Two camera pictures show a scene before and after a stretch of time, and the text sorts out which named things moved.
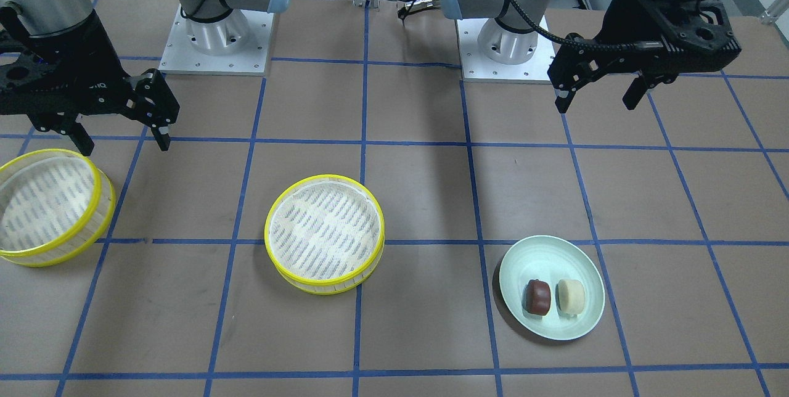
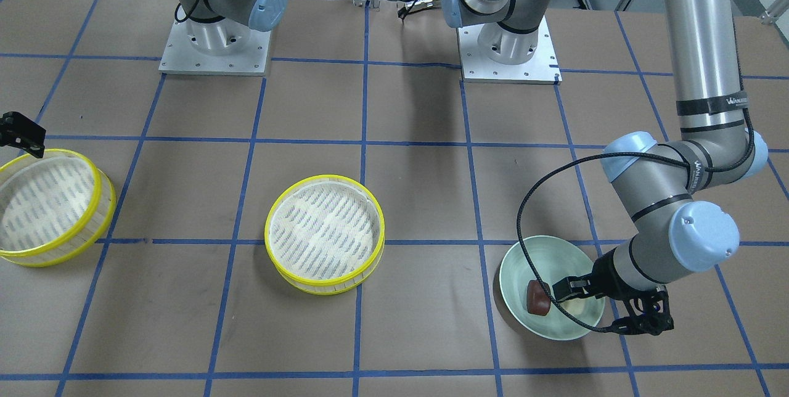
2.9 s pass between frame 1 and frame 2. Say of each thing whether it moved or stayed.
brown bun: stayed
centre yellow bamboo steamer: stayed
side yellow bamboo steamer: stayed
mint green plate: stayed
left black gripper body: moved
